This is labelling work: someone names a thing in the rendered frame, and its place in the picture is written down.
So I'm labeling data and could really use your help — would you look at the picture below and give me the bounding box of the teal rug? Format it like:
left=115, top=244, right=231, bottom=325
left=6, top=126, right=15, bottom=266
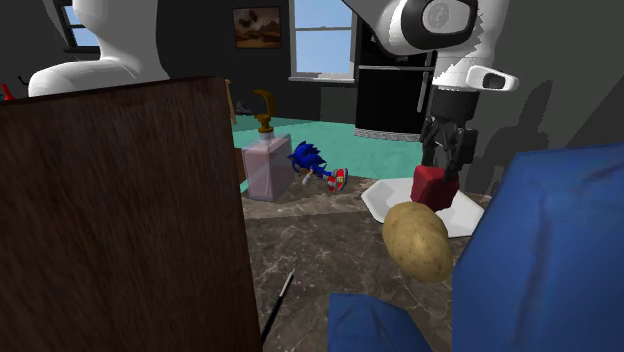
left=230, top=115, right=426, bottom=194

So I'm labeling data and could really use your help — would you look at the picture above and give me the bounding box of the clear pink soap dispenser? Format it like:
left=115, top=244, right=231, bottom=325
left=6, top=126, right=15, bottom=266
left=241, top=89, right=297, bottom=203

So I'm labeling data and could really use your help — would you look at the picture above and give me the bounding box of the dark framed window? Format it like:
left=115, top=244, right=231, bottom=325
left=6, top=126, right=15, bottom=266
left=52, top=0, right=102, bottom=55

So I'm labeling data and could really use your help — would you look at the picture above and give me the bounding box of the red block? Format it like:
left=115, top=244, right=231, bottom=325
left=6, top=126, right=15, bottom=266
left=410, top=164, right=461, bottom=212

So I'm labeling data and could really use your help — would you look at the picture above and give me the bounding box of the brown potato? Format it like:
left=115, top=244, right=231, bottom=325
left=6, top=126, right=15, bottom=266
left=381, top=201, right=455, bottom=284

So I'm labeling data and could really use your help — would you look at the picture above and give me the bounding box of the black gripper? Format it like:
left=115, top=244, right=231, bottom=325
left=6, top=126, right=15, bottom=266
left=419, top=86, right=482, bottom=185

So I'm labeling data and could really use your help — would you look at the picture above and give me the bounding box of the large blue block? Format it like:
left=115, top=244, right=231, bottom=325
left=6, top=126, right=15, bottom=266
left=451, top=143, right=624, bottom=352

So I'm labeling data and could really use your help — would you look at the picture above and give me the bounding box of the blue hedgehog figure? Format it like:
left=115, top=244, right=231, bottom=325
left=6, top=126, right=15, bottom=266
left=286, top=140, right=350, bottom=195

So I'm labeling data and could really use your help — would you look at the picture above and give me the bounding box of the black pen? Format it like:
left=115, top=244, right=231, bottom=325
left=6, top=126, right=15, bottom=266
left=259, top=268, right=297, bottom=345

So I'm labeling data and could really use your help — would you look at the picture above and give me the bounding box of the black refrigerator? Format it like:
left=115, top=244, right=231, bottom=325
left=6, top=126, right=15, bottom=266
left=354, top=13, right=439, bottom=136

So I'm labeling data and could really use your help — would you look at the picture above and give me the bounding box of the brown wooden robot stand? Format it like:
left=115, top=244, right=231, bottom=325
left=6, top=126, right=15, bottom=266
left=0, top=76, right=265, bottom=352

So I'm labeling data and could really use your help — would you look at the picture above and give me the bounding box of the white plate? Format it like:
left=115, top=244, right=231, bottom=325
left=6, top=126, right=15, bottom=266
left=360, top=176, right=487, bottom=240

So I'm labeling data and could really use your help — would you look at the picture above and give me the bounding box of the white framed window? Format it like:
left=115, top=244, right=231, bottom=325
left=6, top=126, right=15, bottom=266
left=287, top=0, right=358, bottom=84

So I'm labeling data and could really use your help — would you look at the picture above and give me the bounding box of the brown wall picture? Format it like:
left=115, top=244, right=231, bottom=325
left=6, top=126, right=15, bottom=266
left=232, top=5, right=283, bottom=50

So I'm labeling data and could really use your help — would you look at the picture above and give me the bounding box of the small blue block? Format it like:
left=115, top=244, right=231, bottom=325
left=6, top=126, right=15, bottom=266
left=326, top=292, right=434, bottom=352

